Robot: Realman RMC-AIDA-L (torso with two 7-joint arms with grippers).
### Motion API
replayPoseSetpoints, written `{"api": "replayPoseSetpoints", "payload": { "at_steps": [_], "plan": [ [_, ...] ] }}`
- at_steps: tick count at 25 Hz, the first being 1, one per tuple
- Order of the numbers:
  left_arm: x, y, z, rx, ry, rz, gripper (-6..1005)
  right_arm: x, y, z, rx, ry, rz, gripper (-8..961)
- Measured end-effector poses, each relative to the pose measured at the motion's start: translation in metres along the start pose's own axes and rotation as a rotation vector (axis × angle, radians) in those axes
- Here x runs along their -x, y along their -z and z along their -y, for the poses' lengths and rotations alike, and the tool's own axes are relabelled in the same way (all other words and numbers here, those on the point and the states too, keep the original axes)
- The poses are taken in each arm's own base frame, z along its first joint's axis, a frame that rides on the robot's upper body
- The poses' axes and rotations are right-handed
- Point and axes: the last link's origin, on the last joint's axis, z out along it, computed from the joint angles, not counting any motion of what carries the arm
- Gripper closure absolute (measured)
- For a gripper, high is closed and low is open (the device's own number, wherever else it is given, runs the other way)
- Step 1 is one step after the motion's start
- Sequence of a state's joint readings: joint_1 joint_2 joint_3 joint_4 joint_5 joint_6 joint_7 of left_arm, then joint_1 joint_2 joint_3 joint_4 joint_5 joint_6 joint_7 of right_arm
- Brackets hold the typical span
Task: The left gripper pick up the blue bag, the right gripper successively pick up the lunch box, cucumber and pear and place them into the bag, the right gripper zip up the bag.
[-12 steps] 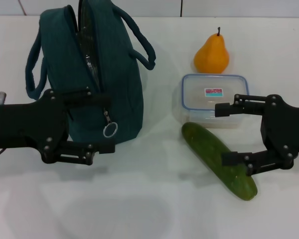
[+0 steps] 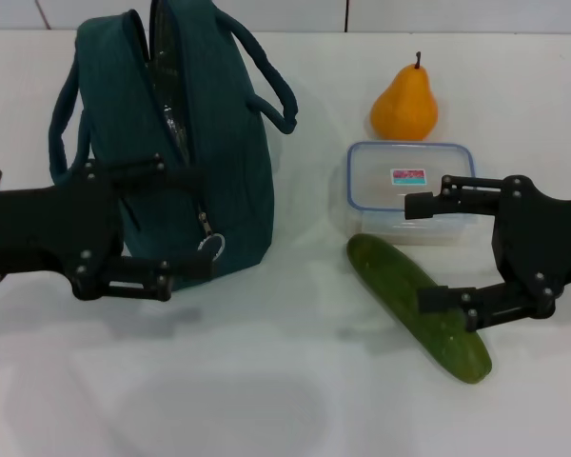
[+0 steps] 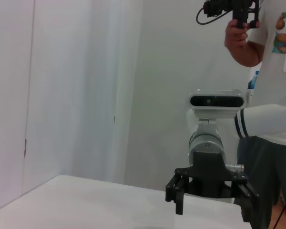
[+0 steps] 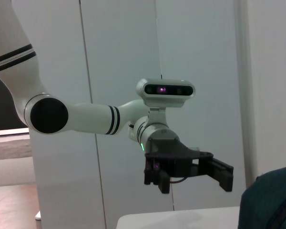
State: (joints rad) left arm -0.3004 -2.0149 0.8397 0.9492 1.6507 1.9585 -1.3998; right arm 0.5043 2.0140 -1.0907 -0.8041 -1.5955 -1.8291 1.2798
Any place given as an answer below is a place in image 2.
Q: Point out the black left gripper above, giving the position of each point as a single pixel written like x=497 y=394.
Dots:
x=38 y=228

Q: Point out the green cucumber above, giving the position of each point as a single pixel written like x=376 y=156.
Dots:
x=395 y=271

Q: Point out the dark teal insulated lunch bag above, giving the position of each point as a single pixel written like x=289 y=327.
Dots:
x=242 y=166

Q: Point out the orange pear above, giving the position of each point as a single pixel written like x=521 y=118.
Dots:
x=404 y=109

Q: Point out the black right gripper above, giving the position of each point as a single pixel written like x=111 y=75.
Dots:
x=542 y=238

